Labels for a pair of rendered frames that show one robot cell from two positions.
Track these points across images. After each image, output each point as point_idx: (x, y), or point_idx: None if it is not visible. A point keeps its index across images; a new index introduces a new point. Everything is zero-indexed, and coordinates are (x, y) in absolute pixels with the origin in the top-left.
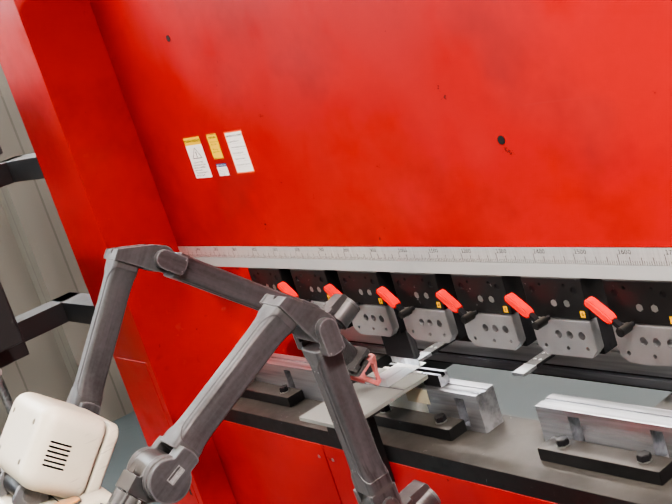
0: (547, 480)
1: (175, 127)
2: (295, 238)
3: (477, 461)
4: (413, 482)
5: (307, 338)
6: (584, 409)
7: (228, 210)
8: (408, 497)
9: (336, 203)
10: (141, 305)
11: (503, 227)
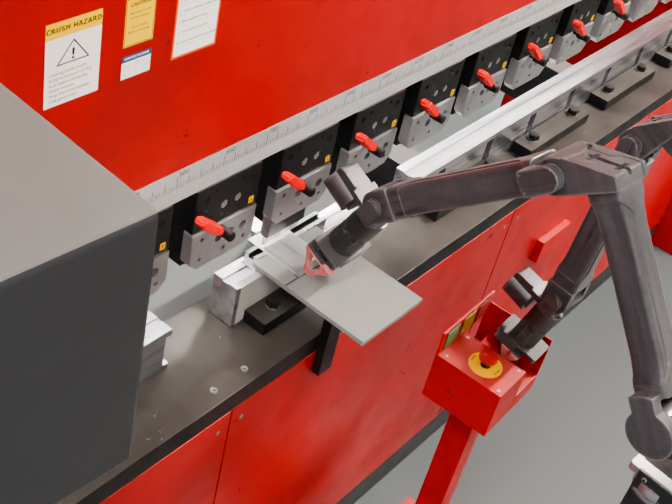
0: (473, 224)
1: (33, 3)
2: (236, 132)
3: (416, 259)
4: (523, 274)
5: (656, 150)
6: (444, 158)
7: (105, 146)
8: (543, 282)
9: (334, 46)
10: None
11: (491, 6)
